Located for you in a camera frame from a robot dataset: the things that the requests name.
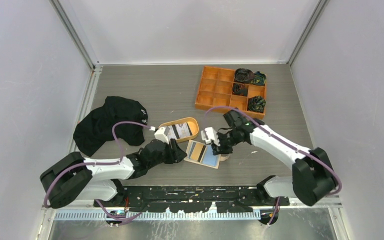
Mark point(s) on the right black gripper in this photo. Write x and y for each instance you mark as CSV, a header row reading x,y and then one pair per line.
x,y
221,149

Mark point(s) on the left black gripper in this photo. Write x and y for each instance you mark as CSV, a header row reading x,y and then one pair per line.
x,y
176,153

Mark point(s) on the orange credit card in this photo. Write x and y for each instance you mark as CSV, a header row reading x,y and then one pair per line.
x,y
197,151

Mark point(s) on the beige leather card holder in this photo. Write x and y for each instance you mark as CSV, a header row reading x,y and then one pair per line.
x,y
209,160

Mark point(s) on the silver credit card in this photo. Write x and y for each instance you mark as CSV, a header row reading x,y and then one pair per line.
x,y
184,130

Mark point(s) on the yellow oval tray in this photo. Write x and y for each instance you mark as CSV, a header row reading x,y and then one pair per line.
x,y
192,124

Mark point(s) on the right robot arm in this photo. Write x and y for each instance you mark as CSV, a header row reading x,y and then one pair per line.
x,y
312,178

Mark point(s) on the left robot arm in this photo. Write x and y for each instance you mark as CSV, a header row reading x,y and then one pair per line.
x,y
75,177

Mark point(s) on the orange compartment organizer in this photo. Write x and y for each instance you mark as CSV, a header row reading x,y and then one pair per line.
x,y
215,89

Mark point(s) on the dark rolled tie middle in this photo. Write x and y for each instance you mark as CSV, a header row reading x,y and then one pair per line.
x,y
240,89

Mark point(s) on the dark rolled tie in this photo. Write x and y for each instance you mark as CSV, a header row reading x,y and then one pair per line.
x,y
243,75
240,89

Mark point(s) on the dark rolled tie top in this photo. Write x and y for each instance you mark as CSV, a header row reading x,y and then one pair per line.
x,y
243,75

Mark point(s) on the black cloth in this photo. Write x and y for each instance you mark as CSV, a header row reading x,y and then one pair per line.
x,y
95,129

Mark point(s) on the green patterned rolled tie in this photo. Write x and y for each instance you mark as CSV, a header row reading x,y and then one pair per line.
x,y
259,79

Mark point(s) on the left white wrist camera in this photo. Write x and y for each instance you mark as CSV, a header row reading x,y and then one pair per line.
x,y
161,134

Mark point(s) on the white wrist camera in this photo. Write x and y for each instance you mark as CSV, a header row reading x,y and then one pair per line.
x,y
161,134
209,136

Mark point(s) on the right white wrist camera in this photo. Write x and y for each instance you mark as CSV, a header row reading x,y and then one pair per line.
x,y
209,136

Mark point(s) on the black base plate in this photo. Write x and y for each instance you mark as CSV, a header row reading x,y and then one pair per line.
x,y
190,199

